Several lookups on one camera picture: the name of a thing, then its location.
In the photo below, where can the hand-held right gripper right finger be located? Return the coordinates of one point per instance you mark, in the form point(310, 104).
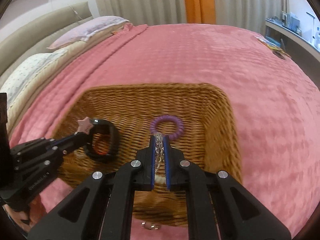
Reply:
point(167, 162)

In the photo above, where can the brown wicker basket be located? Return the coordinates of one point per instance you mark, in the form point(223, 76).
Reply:
point(130, 105)

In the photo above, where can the beige padded headboard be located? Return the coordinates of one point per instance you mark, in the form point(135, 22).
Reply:
point(37, 27)

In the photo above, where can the orange curtain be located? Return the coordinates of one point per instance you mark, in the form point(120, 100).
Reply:
point(206, 0)
point(189, 0)

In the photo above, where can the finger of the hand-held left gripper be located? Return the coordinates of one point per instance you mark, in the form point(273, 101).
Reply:
point(67, 137)
point(72, 145)

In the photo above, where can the white desk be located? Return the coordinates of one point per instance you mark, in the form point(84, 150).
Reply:
point(295, 42)

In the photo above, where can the cream pillow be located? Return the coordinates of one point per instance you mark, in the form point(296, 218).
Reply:
point(17, 115)
point(110, 33)

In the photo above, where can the white floral pillow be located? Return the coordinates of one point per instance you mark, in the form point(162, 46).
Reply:
point(27, 72)

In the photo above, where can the colourful booklet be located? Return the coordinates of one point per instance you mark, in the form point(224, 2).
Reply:
point(272, 46)

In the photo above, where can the black wristband with pink star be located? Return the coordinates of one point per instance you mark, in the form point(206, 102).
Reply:
point(113, 135)

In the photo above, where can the lilac pillow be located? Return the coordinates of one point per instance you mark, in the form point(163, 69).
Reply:
point(90, 28)

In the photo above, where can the picture frames and books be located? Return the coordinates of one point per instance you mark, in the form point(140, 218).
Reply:
point(290, 21)

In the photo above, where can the white vase with flowers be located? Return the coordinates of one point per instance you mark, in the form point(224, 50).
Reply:
point(317, 37)

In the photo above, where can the grey curtain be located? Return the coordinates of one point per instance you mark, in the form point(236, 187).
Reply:
point(140, 0)
point(250, 2)

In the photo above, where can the person's left hand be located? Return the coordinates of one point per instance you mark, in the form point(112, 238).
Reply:
point(37, 206)

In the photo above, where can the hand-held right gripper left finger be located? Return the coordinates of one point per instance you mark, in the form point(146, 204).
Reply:
point(151, 162)

